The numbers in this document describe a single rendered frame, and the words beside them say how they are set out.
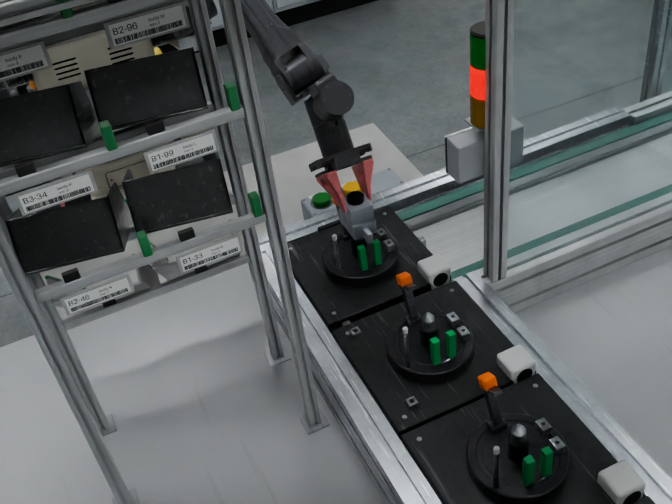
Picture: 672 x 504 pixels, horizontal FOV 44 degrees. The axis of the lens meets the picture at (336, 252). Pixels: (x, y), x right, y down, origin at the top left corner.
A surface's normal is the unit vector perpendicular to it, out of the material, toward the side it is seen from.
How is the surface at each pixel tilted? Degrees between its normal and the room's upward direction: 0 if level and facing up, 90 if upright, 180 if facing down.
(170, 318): 0
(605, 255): 90
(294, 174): 0
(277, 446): 0
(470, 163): 90
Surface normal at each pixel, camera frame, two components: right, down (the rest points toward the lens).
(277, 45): 0.15, -0.15
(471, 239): -0.11, -0.76
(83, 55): 0.40, 0.66
